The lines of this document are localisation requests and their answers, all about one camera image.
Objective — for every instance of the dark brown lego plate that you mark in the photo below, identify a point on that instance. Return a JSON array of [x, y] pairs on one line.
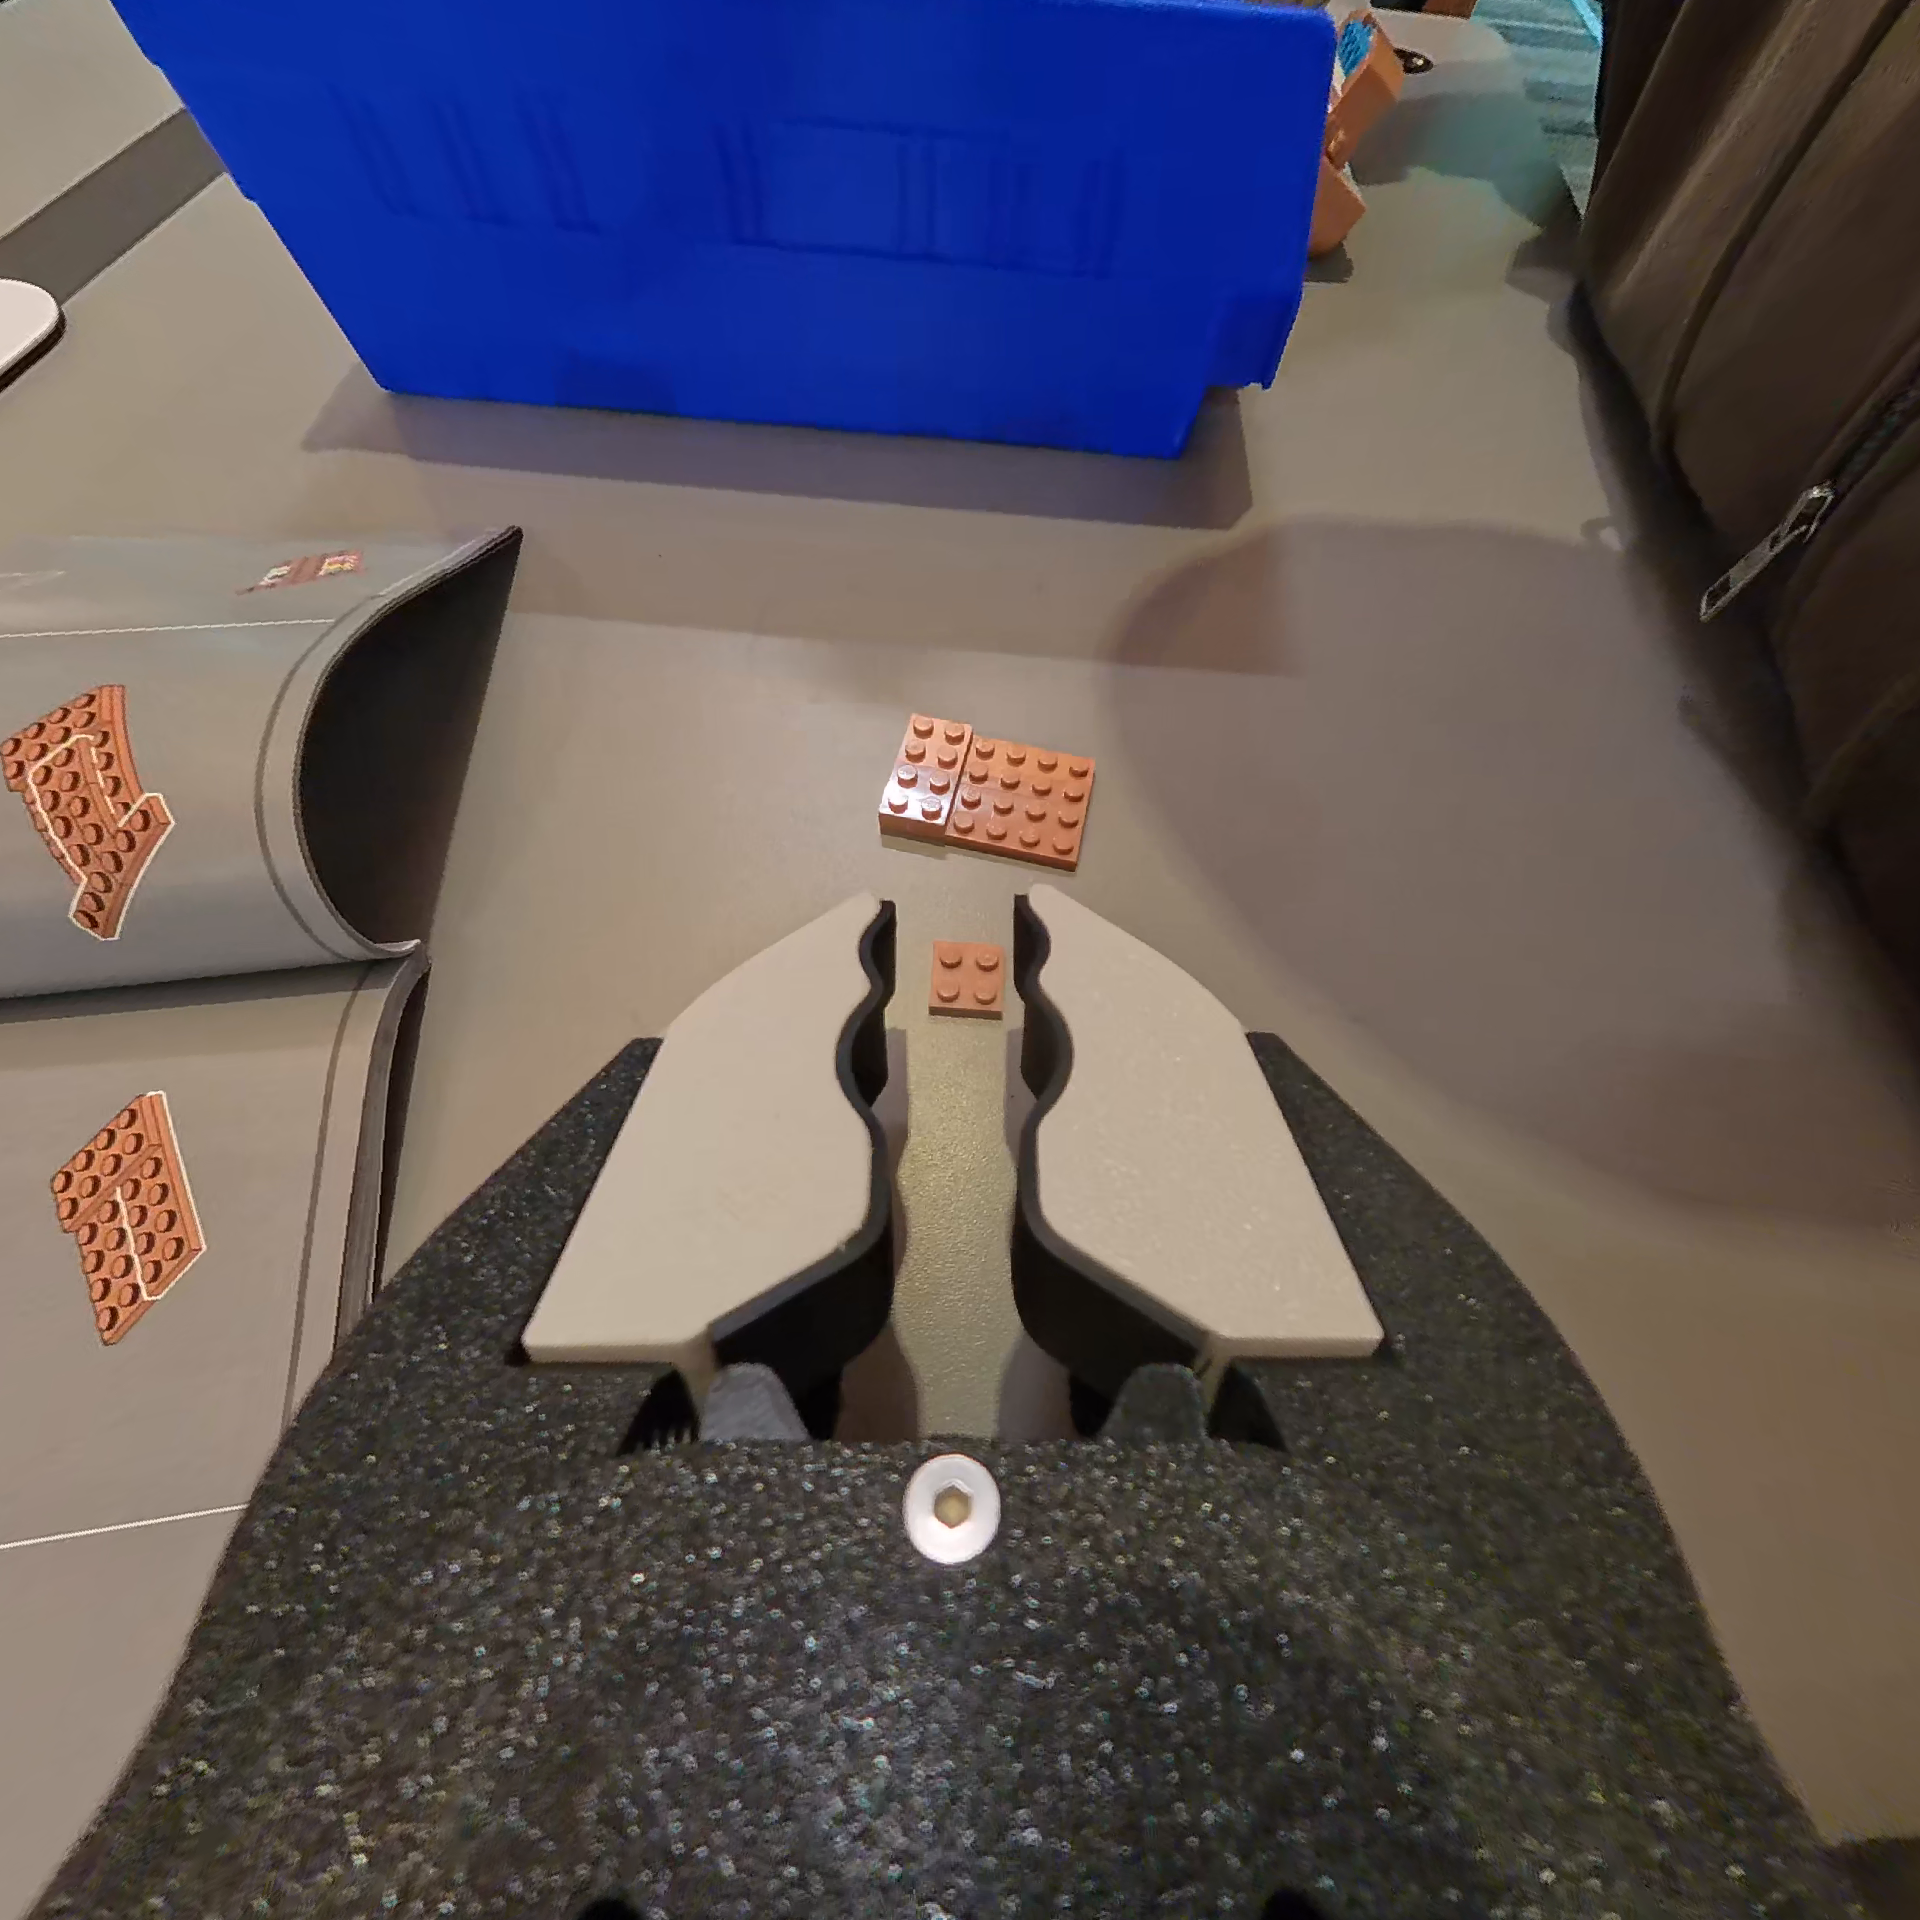
[[919, 780]]

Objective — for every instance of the small brown square lego plate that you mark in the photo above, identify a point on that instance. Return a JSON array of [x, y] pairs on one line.
[[967, 979]]

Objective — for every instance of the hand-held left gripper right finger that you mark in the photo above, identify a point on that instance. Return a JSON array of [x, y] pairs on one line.
[[1185, 1171]]

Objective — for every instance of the orange box behind bin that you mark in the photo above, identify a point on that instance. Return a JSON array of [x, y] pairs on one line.
[[1341, 189]]

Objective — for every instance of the blue plastic bin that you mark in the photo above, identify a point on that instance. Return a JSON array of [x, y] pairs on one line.
[[751, 225]]

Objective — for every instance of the white flat object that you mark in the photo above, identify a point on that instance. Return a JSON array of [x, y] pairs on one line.
[[23, 328]]

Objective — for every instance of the grey lego instruction booklet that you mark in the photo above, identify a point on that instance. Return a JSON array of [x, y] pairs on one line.
[[166, 856]]

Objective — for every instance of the dark fabric bag with zipper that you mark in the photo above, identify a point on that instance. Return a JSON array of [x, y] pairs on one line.
[[1756, 270]]

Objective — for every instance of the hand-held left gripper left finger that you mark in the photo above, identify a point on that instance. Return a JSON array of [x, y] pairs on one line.
[[721, 1141]]

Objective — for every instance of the large brown square lego plate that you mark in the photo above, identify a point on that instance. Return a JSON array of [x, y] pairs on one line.
[[1026, 800]]

